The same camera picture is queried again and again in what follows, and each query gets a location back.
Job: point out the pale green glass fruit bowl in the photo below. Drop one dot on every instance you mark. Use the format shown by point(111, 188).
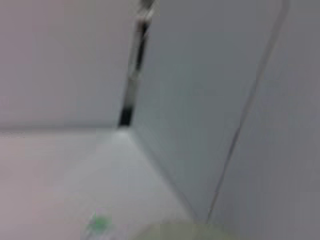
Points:
point(195, 232)

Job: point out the grey partition edge frame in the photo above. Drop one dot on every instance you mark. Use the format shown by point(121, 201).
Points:
point(135, 62)

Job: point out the clear green-label water bottle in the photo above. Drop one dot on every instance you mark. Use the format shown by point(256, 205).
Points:
point(100, 223)

